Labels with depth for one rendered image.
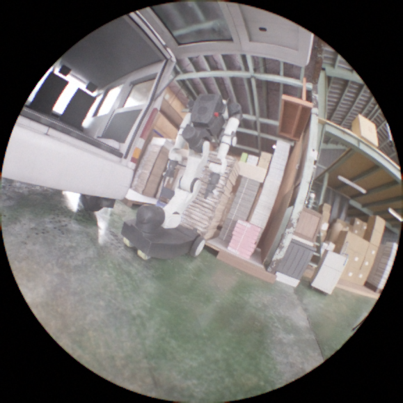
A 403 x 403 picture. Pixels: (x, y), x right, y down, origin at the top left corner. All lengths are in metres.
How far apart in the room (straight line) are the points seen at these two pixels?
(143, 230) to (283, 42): 1.64
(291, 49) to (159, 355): 1.72
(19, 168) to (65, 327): 0.67
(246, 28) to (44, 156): 1.47
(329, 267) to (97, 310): 2.12
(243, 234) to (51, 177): 1.70
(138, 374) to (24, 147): 0.95
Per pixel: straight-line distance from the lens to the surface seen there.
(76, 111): 2.90
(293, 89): 3.01
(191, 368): 0.60
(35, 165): 0.85
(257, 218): 1.99
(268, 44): 1.31
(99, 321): 0.62
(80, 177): 0.90
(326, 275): 2.07
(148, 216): 0.92
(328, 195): 6.09
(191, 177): 1.21
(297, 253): 1.73
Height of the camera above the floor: 0.53
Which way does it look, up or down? 1 degrees down
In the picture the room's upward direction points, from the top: 22 degrees clockwise
